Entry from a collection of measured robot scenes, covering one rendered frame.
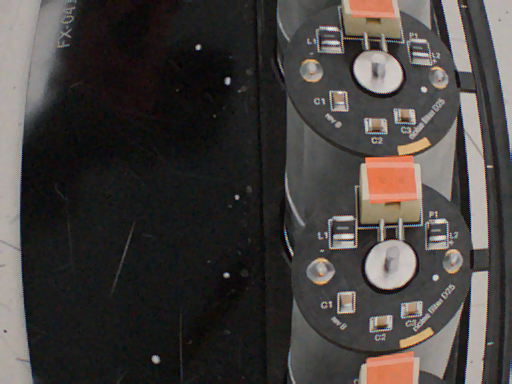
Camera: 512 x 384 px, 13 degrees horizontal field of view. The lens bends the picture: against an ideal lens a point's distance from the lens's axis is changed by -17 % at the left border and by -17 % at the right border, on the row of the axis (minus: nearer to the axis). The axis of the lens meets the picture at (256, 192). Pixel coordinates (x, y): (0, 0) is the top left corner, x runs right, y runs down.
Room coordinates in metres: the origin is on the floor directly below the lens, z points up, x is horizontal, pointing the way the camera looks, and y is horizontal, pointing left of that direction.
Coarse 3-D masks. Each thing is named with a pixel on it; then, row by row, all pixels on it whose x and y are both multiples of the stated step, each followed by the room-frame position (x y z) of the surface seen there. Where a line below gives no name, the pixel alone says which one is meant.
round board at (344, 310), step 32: (352, 192) 0.15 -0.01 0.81; (320, 224) 0.15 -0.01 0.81; (352, 224) 0.15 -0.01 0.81; (384, 224) 0.15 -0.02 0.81; (416, 224) 0.15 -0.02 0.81; (448, 224) 0.15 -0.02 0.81; (320, 256) 0.14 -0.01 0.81; (352, 256) 0.14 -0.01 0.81; (416, 256) 0.14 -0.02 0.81; (320, 288) 0.14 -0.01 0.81; (352, 288) 0.14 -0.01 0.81; (416, 288) 0.14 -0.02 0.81; (448, 288) 0.14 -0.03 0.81; (320, 320) 0.13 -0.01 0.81; (352, 320) 0.13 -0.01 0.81; (384, 320) 0.13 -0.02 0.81; (416, 320) 0.13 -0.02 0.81; (448, 320) 0.13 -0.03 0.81; (384, 352) 0.13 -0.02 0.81
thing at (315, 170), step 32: (352, 64) 0.17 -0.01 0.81; (384, 96) 0.17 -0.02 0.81; (288, 128) 0.17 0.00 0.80; (288, 160) 0.17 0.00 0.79; (320, 160) 0.16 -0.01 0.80; (352, 160) 0.16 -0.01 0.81; (416, 160) 0.16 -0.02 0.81; (448, 160) 0.16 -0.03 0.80; (288, 192) 0.17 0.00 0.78; (320, 192) 0.16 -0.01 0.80; (448, 192) 0.16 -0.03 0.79; (288, 224) 0.17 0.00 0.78
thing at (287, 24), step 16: (288, 0) 0.19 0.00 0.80; (304, 0) 0.19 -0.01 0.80; (320, 0) 0.19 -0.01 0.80; (336, 0) 0.19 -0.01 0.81; (400, 0) 0.19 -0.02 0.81; (416, 0) 0.19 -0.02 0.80; (288, 16) 0.19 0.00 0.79; (304, 16) 0.19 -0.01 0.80; (416, 16) 0.19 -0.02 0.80; (288, 32) 0.19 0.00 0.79
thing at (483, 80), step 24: (480, 0) 0.19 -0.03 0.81; (480, 24) 0.18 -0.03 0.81; (480, 48) 0.18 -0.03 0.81; (480, 72) 0.17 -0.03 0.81; (480, 96) 0.17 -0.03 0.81; (480, 120) 0.16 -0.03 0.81; (504, 120) 0.16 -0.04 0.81; (504, 144) 0.16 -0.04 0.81; (504, 168) 0.15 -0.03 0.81; (504, 192) 0.15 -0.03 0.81; (504, 216) 0.15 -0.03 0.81; (504, 240) 0.14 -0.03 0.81; (480, 264) 0.14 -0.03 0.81; (504, 264) 0.14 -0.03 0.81; (504, 288) 0.14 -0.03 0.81; (504, 312) 0.13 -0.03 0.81; (504, 336) 0.13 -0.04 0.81; (504, 360) 0.12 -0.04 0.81
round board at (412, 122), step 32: (320, 32) 0.17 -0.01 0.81; (416, 32) 0.18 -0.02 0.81; (288, 64) 0.17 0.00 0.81; (320, 64) 0.17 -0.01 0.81; (416, 64) 0.17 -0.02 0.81; (448, 64) 0.17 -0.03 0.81; (288, 96) 0.17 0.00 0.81; (320, 96) 0.16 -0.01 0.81; (352, 96) 0.16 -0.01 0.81; (416, 96) 0.17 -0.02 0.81; (448, 96) 0.17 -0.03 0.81; (320, 128) 0.16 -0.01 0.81; (352, 128) 0.16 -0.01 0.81; (384, 128) 0.16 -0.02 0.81; (416, 128) 0.16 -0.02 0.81; (448, 128) 0.16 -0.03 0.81
